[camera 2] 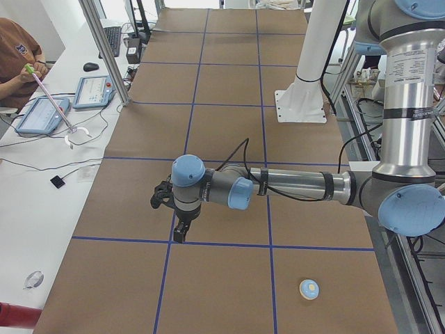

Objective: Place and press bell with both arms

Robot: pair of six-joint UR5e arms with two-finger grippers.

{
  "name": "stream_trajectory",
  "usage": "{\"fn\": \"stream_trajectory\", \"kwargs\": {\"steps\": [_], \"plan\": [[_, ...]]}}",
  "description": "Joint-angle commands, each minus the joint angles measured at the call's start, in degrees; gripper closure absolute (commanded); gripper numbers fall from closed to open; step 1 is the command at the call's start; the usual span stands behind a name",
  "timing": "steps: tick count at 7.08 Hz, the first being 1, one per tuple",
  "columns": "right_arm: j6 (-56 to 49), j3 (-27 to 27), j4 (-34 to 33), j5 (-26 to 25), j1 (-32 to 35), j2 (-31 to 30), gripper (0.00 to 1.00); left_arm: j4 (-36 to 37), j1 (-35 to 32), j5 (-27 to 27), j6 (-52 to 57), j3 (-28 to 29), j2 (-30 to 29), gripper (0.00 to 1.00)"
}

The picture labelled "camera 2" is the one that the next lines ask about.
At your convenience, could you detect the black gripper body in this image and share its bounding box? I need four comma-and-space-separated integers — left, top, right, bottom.
175, 207, 201, 230

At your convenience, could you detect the blue white call bell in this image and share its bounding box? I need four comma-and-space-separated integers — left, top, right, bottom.
299, 279, 320, 301

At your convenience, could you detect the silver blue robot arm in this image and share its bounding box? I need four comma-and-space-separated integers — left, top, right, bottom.
171, 1, 444, 243

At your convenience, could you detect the small black square pad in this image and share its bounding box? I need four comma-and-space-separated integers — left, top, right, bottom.
50, 175, 65, 189

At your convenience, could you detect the clear tape roll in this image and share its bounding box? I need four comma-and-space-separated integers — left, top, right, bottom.
23, 271, 45, 290

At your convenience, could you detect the far blue teach pendant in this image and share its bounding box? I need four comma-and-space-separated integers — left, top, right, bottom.
72, 76, 115, 110

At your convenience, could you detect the blue teach pendant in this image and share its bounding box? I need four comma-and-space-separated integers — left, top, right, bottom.
16, 97, 63, 134
72, 76, 115, 110

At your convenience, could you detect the black power adapter box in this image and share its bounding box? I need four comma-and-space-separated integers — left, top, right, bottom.
126, 38, 142, 64

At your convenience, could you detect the near blue teach pendant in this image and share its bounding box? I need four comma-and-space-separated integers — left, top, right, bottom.
16, 97, 63, 134

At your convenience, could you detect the black computer mouse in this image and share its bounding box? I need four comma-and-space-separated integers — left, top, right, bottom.
83, 62, 99, 72

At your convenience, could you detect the black keyboard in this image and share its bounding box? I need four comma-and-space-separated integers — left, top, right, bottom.
103, 26, 122, 57

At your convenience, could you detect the person in brown shirt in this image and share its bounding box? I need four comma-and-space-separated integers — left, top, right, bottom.
1, 17, 49, 110

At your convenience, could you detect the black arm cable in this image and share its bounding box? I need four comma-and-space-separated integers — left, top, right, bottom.
215, 137, 383, 202

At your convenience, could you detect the pink stick with green handle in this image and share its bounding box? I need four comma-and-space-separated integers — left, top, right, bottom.
24, 64, 78, 134

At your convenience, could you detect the white camera mast with base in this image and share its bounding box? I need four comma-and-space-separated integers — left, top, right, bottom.
275, 0, 348, 123

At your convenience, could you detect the aluminium frame post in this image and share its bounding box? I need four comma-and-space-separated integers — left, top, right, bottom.
79, 0, 130, 106

